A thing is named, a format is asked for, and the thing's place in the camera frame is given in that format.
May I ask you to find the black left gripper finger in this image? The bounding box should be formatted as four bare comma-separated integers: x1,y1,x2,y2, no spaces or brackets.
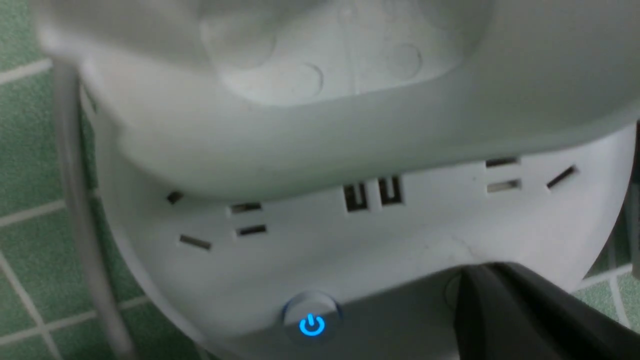
454,262,640,360

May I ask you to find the white desk lamp base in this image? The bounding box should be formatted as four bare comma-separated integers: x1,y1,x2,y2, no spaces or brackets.
81,90,636,360

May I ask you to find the white power cable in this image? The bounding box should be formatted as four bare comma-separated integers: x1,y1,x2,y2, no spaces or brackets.
50,57,136,360

